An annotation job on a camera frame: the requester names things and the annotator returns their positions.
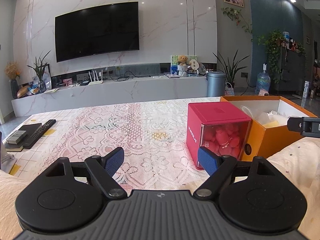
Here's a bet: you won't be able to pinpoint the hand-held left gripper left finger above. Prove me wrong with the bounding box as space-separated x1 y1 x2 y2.
42 147 127 200

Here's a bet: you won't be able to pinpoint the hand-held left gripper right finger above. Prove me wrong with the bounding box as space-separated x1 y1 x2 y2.
194 147 277 200

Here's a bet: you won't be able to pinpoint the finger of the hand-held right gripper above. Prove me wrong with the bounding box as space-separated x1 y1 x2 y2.
287 117 303 132

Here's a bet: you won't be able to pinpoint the orange cardboard box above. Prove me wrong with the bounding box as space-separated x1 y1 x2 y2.
220 95 319 162

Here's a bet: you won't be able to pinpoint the lace tablecloth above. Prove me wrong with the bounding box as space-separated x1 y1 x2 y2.
0 96 273 193

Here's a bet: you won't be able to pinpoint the cream dotted blanket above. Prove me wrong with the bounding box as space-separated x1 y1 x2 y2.
0 137 320 240

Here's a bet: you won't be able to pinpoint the red cube container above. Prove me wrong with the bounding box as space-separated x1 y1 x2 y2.
186 102 252 171

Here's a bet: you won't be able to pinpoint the dark grey cabinet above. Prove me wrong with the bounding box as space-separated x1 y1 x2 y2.
271 46 307 94

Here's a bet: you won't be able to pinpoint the blue water jug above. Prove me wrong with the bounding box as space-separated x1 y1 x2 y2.
254 64 271 95

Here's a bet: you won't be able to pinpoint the white marble television cabinet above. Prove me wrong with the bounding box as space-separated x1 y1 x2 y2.
11 75 208 117

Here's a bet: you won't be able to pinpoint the pink woven basket bag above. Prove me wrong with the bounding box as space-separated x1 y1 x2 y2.
224 82 235 97

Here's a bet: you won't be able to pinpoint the grey blue trash can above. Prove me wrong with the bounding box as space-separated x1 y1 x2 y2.
206 71 227 97

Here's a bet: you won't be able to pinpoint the trailing pothos plant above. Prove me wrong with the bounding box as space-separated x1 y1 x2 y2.
257 30 285 83

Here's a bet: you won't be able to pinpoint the white wifi router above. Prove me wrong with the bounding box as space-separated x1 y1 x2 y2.
88 70 103 86

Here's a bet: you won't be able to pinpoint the black remote control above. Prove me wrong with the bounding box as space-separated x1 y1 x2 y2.
23 119 57 149

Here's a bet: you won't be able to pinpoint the potted snake plant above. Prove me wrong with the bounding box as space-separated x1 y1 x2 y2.
212 50 250 88

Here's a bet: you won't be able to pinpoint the green painted picture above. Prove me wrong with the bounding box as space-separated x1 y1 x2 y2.
171 54 198 75

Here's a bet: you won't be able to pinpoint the small grey box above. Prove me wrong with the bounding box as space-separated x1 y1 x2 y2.
6 133 27 144

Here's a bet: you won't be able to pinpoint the brown teddy bear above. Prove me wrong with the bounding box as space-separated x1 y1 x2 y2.
177 55 188 77

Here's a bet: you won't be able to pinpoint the white stand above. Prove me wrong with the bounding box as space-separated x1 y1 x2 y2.
0 131 18 174

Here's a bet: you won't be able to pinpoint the pile of snack packets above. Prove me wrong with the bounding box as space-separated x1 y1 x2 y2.
17 85 40 99

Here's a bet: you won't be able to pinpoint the green plant in glass vase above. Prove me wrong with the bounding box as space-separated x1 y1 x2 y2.
27 51 52 93

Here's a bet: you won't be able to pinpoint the hanging vine plant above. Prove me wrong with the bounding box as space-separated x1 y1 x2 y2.
221 7 253 42

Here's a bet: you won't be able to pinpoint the dried flowers in dark vase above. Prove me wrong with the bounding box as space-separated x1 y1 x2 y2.
4 61 20 99

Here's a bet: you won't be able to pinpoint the black cable bundle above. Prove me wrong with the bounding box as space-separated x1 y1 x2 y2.
110 71 135 82

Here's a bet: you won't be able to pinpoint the black wall television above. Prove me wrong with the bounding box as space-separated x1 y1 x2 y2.
54 1 140 63

